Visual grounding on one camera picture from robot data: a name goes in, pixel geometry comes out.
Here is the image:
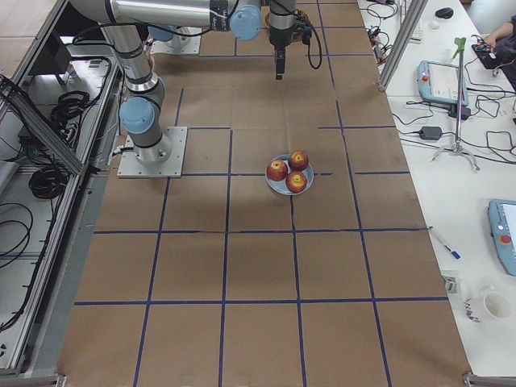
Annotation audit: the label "blue white pen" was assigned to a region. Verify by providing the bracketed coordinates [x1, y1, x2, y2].
[428, 226, 461, 260]

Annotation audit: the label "red apple plate back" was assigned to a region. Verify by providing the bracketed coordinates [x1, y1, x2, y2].
[288, 151, 310, 171]

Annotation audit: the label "black power adapter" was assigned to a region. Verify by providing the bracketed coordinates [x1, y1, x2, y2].
[418, 126, 443, 140]

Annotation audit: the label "light blue plate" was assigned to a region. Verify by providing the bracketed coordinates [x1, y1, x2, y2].
[265, 154, 314, 196]

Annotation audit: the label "black computer mouse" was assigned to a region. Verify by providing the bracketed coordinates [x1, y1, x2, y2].
[435, 7, 454, 19]

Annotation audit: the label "aluminium frame post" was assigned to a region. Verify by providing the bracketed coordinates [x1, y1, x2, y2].
[377, 0, 428, 91]

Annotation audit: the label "metal tripod stand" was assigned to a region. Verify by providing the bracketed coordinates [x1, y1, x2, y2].
[431, 37, 481, 172]

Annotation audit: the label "blue teach pendant far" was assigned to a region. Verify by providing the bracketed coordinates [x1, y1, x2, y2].
[417, 60, 459, 105]

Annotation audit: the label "coiled black cables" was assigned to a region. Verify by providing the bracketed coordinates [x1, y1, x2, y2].
[50, 90, 92, 138]

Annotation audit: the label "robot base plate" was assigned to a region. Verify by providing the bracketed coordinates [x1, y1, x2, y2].
[151, 36, 201, 56]

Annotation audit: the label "person at desk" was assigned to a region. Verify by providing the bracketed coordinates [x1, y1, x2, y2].
[484, 15, 515, 89]

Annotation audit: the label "woven wicker basket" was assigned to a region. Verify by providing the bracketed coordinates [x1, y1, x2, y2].
[264, 9, 310, 42]

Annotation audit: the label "red apple plate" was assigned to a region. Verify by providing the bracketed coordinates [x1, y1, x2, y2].
[266, 159, 289, 181]
[288, 151, 310, 171]
[285, 171, 307, 194]

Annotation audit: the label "blue teach pendant near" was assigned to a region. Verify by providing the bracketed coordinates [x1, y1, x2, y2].
[488, 199, 516, 277]

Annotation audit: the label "red apple plate front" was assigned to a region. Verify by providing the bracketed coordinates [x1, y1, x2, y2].
[285, 171, 307, 194]

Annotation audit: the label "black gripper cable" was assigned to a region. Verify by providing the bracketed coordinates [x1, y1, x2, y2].
[293, 11, 324, 70]

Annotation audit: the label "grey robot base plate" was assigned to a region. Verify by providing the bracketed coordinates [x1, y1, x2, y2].
[117, 127, 188, 178]

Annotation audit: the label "blue teach pendant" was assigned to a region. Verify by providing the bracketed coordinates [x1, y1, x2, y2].
[417, 60, 459, 105]
[488, 199, 516, 277]

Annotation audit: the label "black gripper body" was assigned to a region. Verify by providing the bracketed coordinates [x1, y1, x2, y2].
[268, 26, 293, 51]

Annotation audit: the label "red apple plate left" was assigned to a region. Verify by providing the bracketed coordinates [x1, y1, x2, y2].
[266, 159, 289, 181]

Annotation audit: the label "small grey box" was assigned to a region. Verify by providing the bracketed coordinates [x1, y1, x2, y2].
[442, 275, 460, 294]

